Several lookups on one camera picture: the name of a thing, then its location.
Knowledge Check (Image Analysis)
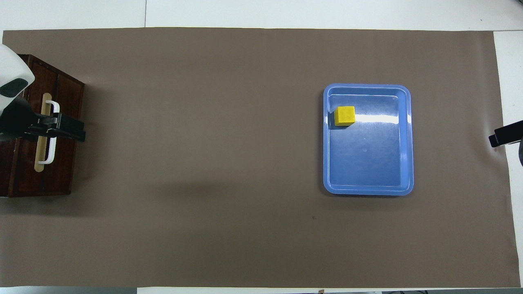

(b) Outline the tan wooden strip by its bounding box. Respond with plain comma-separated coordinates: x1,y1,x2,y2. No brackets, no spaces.
34,93,52,172

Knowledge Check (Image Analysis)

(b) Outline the white drawer handle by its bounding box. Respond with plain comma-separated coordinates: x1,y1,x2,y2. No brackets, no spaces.
39,100,60,165

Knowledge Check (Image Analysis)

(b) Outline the dark wooden drawer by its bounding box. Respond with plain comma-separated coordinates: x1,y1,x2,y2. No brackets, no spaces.
14,57,60,196

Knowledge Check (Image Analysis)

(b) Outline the blue plastic tray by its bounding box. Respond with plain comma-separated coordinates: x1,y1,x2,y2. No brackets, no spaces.
323,83,414,196

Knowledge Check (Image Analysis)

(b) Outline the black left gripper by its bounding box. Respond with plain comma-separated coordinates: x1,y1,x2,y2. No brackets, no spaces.
0,96,86,142

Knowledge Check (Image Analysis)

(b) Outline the yellow cube block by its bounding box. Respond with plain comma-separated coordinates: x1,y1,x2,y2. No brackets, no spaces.
334,106,355,127

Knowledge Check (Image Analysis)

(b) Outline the dark wooden cabinet case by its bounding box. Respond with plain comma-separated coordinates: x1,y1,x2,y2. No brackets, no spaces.
0,54,85,198

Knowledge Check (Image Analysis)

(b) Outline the brown table mat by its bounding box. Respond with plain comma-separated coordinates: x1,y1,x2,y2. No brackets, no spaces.
0,27,520,288

